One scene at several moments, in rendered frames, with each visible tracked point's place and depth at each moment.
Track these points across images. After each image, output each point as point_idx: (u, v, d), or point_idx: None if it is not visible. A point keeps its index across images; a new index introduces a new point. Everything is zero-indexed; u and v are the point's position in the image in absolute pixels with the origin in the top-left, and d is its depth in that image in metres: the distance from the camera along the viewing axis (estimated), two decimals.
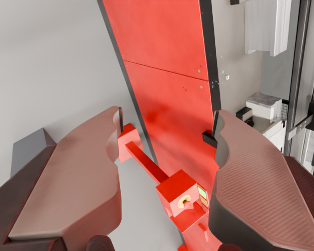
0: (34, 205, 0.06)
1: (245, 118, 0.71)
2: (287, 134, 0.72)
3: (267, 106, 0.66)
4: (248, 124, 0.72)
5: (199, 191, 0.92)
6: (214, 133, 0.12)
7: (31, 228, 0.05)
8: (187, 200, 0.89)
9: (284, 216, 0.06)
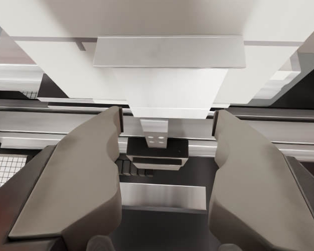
0: (34, 205, 0.06)
1: None
2: (159, 118, 0.25)
3: (296, 62, 0.20)
4: None
5: None
6: (214, 133, 0.12)
7: (31, 228, 0.05)
8: None
9: (284, 216, 0.06)
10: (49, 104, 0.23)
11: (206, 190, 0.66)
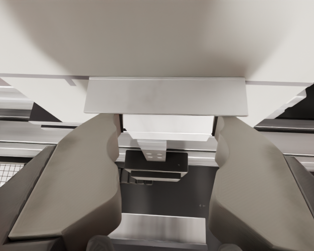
0: (34, 205, 0.06)
1: None
2: (157, 139, 0.24)
3: None
4: None
5: None
6: (214, 133, 0.12)
7: (31, 228, 0.05)
8: None
9: (284, 216, 0.06)
10: (42, 126, 0.22)
11: (205, 197, 0.65)
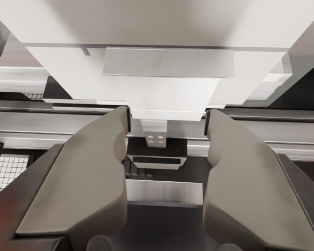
0: (41, 202, 0.06)
1: None
2: None
3: (288, 65, 0.21)
4: None
5: None
6: (206, 133, 0.12)
7: (37, 226, 0.05)
8: None
9: (277, 213, 0.06)
10: (54, 105, 0.24)
11: (205, 189, 0.67)
